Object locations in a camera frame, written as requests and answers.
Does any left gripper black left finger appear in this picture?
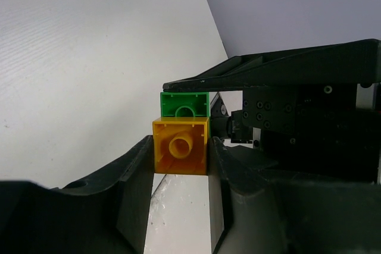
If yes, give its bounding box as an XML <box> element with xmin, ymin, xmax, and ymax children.
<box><xmin>1</xmin><ymin>136</ymin><xmax>154</xmax><ymax>253</ymax></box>

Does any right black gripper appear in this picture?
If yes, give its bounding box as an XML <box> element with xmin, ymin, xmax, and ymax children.
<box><xmin>163</xmin><ymin>39</ymin><xmax>380</xmax><ymax>181</ymax></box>

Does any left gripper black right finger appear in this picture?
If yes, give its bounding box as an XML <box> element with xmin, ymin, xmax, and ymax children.
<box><xmin>208</xmin><ymin>137</ymin><xmax>380</xmax><ymax>253</ymax></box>

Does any small yellow square lego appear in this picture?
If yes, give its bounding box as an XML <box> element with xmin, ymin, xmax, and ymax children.
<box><xmin>152</xmin><ymin>117</ymin><xmax>210</xmax><ymax>175</ymax></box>

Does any green lego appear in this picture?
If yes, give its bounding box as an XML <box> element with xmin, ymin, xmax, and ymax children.
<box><xmin>153</xmin><ymin>92</ymin><xmax>210</xmax><ymax>142</ymax></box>

